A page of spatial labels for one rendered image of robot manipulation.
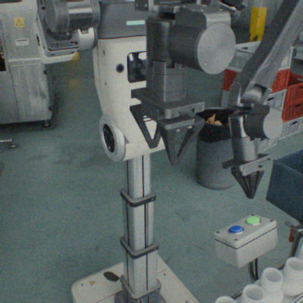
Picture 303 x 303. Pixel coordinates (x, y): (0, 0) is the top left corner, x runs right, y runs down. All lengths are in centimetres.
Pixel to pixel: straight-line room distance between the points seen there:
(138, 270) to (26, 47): 310
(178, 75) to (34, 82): 366
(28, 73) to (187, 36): 371
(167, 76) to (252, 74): 33
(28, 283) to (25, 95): 249
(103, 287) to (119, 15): 132
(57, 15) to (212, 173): 226
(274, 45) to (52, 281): 188
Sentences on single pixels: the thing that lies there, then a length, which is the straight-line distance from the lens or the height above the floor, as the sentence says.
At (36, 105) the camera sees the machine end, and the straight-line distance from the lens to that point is 414.
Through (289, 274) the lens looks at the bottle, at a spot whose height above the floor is 115.
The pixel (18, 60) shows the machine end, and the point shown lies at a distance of 400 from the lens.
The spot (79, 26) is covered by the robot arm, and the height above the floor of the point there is 155.
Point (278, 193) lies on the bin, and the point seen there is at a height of 81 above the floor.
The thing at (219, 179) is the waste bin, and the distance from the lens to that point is 283.
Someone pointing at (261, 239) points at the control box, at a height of 110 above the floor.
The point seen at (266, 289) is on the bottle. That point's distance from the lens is 66.
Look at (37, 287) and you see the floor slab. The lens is 219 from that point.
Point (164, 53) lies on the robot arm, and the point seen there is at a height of 155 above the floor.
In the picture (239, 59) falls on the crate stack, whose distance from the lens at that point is 321.
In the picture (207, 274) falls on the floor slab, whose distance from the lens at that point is 218.
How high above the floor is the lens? 163
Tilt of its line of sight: 28 degrees down
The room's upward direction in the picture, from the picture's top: straight up
